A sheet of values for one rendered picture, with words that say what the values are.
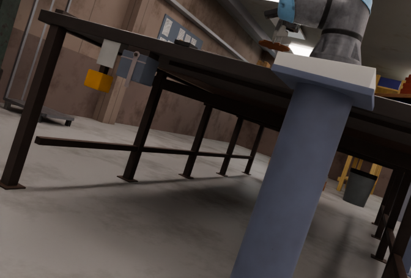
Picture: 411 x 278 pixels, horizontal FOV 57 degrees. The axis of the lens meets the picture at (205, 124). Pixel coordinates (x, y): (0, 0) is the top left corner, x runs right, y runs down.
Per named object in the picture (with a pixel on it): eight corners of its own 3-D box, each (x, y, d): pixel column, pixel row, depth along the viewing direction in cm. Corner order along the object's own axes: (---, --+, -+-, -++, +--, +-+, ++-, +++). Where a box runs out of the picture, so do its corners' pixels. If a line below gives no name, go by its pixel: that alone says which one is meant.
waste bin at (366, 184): (367, 207, 653) (378, 176, 651) (365, 209, 614) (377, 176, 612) (341, 197, 674) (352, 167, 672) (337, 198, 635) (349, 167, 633)
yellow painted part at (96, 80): (97, 90, 171) (114, 40, 170) (82, 85, 175) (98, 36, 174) (108, 93, 178) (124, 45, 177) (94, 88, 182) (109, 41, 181)
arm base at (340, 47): (362, 68, 102) (372, 32, 101) (306, 56, 106) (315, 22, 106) (357, 78, 116) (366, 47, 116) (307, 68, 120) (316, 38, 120)
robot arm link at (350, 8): (369, 35, 104) (382, -13, 104) (320, 23, 106) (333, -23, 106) (356, 44, 116) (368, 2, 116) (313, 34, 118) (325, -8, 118)
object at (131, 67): (135, 90, 161) (148, 49, 161) (110, 81, 167) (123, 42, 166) (149, 95, 171) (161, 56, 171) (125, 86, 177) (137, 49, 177)
